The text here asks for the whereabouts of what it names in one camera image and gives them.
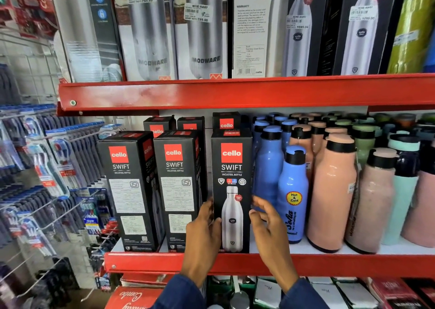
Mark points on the person's right hand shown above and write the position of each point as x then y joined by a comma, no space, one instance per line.
273,244

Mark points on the person's left hand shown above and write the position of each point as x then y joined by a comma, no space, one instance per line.
200,240

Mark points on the person's left thumb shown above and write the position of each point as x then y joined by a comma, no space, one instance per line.
217,226

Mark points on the person's right thumb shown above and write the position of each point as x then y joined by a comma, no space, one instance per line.
256,218

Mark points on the black box with bottle picture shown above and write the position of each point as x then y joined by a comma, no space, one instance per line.
231,169

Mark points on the person's left forearm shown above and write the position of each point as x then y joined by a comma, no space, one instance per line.
180,295

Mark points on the person's right forearm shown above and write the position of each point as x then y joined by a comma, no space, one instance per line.
302,297

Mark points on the group of blue plastic bottles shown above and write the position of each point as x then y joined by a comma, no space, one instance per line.
268,173

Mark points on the black box with white labels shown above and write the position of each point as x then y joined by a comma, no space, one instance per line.
178,183
131,189

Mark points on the steel lid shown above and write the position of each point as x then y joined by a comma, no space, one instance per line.
239,300

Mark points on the group of peach plastic bottles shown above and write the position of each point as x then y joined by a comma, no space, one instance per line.
331,196

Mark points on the red metal shelf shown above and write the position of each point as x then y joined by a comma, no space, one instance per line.
340,264
238,93

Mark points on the stack of white boxes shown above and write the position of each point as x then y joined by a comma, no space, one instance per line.
323,293

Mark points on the red box with white script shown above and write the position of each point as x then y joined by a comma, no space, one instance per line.
132,298

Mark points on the small blue and red packs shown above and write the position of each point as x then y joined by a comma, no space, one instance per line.
98,223

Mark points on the group of green capped bottles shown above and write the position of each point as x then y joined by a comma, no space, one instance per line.
365,135

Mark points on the mint bottle with dark neck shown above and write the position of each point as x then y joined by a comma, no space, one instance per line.
402,189

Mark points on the dark red boxes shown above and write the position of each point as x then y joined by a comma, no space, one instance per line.
401,293

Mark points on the hanging dark toothbrush packs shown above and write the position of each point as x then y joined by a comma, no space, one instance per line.
47,285

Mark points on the hanging toothbrush packs row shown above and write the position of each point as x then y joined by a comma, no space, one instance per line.
30,217
51,149

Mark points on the black box with silver bottle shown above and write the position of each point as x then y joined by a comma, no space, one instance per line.
299,37
363,37

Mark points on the white text bottle box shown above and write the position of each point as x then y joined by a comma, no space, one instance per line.
251,30

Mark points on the steel bottle picture box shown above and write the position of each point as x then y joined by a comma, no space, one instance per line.
146,37
204,37

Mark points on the white and navy box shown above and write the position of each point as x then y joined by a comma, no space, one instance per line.
85,30

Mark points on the green bottle box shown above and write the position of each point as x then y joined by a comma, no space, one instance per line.
411,30

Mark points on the hanging red packets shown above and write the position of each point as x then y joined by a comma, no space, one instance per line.
30,6

